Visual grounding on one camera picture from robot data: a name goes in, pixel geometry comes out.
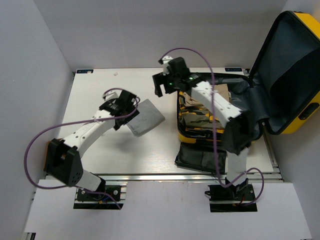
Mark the right blue table label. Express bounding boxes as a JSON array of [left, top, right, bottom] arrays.
[[224, 67, 243, 72]]

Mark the black leather pouch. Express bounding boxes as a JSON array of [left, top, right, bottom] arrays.
[[174, 142, 216, 173]]

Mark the grey cloth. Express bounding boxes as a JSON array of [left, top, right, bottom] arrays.
[[126, 99, 165, 137]]

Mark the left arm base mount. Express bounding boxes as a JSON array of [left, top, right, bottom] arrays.
[[73, 182, 127, 210]]

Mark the yellow hard-shell suitcase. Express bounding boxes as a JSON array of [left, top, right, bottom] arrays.
[[176, 10, 320, 148]]

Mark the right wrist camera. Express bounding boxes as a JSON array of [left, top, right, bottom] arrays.
[[158, 55, 173, 65]]

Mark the beige garment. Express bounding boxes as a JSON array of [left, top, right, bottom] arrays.
[[179, 84, 231, 108]]

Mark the brown fleece towel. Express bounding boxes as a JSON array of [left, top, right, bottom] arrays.
[[43, 141, 50, 173]]

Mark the left blue table label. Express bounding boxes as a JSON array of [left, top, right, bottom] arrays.
[[76, 69, 94, 74]]

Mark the camouflage orange green garment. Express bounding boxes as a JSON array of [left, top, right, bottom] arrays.
[[177, 91, 224, 135]]

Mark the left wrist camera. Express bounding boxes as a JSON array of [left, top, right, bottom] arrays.
[[102, 90, 119, 102]]

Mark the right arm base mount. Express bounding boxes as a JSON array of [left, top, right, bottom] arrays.
[[204, 184, 258, 213]]

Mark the blue table label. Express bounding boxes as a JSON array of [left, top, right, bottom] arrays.
[[224, 67, 243, 72], [76, 69, 94, 74]]

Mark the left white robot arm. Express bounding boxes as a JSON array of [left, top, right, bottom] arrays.
[[44, 90, 139, 200]]

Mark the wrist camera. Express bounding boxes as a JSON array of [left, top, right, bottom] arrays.
[[102, 90, 119, 102], [158, 55, 173, 65]]

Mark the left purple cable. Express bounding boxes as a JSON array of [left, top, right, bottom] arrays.
[[25, 87, 140, 210]]

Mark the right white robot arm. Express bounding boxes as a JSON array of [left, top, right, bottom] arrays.
[[152, 55, 253, 200]]

